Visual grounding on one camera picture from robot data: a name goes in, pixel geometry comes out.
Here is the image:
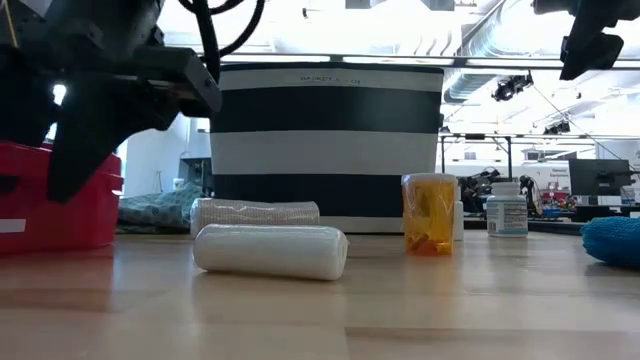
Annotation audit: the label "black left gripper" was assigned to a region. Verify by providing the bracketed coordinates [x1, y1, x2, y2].
[0, 0, 224, 204]

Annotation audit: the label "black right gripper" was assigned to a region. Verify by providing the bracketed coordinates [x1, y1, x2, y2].
[532, 0, 640, 82]

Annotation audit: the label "red plastic first aid box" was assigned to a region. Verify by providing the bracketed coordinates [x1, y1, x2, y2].
[0, 141, 125, 255]

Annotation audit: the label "white labelled pill bottle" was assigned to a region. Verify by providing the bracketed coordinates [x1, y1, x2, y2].
[485, 181, 529, 239]

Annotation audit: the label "knit white bandage roll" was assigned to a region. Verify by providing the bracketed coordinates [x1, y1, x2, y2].
[189, 197, 321, 240]

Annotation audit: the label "small plain white bottle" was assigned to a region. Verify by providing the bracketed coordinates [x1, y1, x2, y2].
[452, 185, 465, 242]

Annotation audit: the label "navy white striped fabric basket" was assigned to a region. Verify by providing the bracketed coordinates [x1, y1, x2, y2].
[209, 62, 446, 235]

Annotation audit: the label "overhead light bar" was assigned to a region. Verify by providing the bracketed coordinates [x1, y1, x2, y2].
[219, 51, 640, 72]

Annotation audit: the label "black ceiling spotlight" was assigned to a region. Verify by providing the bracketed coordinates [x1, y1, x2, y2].
[491, 72, 535, 103]
[543, 120, 572, 136]

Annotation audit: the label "black computer monitor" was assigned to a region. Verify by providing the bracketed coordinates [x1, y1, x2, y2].
[568, 158, 633, 197]

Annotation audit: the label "patterned grey-green cloth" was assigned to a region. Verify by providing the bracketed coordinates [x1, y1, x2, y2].
[117, 182, 206, 235]

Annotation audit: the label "dark background cabinet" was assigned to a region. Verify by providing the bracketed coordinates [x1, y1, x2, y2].
[179, 157, 214, 197]

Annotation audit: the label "black background robot arms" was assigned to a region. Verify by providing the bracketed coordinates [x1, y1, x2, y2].
[458, 168, 501, 215]

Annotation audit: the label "dark background table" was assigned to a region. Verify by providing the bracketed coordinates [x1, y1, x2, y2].
[463, 214, 586, 236]

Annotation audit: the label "blue mesh bandage roll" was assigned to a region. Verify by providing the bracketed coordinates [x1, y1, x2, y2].
[580, 216, 640, 270]

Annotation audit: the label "orange transparent pill bottle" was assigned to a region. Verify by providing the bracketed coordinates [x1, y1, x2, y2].
[401, 172, 459, 257]

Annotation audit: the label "smooth white bandage roll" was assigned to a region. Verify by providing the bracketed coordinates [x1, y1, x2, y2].
[192, 223, 350, 282]

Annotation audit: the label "silver ceiling air duct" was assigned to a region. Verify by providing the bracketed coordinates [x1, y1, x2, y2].
[443, 9, 534, 104]

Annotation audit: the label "black background rig frame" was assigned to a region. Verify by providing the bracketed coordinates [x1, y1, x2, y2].
[438, 132, 599, 176]

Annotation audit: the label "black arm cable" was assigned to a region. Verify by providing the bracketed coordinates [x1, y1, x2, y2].
[192, 0, 223, 84]
[177, 0, 267, 58]

